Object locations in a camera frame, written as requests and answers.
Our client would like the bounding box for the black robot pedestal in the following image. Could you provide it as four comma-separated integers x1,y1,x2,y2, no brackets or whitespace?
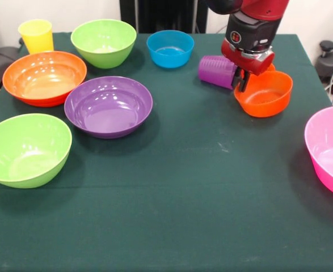
120,0,209,34

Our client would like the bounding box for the purple plastic bowl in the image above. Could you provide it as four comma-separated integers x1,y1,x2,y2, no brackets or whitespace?
64,75,154,139

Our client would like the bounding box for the black office chair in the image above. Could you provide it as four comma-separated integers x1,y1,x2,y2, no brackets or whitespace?
0,21,22,91

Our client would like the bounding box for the blue plastic bowl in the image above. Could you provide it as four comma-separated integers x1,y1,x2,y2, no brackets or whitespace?
146,30,195,69

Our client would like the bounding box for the small orange plastic bowl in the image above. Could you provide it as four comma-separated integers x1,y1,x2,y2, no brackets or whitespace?
233,70,294,118

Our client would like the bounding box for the pink plastic bowl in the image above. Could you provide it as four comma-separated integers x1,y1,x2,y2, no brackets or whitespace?
304,105,333,199

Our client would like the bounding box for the dark green tablecloth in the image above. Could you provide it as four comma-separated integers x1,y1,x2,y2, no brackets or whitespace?
0,31,333,272

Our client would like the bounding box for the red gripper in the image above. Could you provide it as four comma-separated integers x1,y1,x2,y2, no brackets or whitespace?
221,38,276,92

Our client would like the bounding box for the black stand with knob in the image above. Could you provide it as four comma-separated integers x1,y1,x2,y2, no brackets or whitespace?
315,40,333,96

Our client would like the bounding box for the wide orange plastic bowl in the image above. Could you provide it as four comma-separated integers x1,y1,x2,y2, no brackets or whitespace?
2,50,87,108

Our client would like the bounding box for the purple plastic cup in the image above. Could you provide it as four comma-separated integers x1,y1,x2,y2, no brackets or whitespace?
197,55,238,91

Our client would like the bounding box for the lime green plastic bowl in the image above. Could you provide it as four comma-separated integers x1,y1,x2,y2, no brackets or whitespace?
0,113,73,189
70,19,137,69

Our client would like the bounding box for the yellow plastic cup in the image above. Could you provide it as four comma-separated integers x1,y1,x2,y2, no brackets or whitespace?
18,19,54,55

